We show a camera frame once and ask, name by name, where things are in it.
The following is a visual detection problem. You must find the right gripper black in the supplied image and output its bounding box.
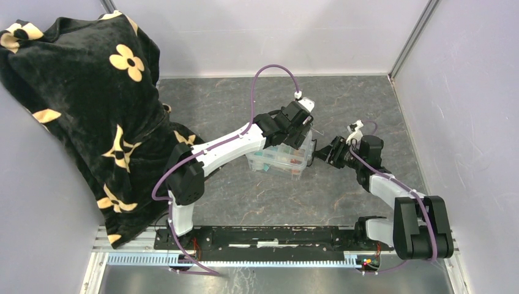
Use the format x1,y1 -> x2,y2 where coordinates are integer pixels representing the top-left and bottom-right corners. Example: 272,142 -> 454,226
311,135 -> 364,170

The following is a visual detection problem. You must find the clear first aid box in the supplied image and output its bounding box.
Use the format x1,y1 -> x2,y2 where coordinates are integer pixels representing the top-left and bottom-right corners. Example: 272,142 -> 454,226
246,131 -> 316,180

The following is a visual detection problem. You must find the clear box lid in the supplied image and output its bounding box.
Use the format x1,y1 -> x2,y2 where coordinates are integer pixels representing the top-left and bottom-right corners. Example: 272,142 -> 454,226
246,130 -> 314,169

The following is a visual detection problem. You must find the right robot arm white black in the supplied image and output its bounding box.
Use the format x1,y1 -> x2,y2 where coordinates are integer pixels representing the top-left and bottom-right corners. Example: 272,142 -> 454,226
313,135 -> 454,260

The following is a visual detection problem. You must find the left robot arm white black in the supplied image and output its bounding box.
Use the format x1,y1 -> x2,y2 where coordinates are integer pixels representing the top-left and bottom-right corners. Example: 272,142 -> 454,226
165,97 -> 315,250

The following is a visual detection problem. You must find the black blanket with cream flowers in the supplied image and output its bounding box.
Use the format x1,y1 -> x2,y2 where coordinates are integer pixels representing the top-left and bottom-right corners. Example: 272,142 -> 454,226
1,11 -> 203,248

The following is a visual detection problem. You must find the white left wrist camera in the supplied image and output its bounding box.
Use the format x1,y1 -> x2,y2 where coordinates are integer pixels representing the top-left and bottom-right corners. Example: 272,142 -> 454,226
294,91 -> 315,113

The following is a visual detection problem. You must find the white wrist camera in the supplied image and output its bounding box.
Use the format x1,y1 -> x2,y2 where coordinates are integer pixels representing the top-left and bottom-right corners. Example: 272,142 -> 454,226
346,120 -> 364,145
294,91 -> 315,113

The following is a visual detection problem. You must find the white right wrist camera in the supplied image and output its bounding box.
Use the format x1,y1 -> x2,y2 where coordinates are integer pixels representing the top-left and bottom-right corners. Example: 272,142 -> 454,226
346,120 -> 364,145

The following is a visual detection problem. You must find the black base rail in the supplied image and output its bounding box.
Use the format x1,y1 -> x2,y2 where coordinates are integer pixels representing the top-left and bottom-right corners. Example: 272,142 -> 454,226
154,225 -> 392,262

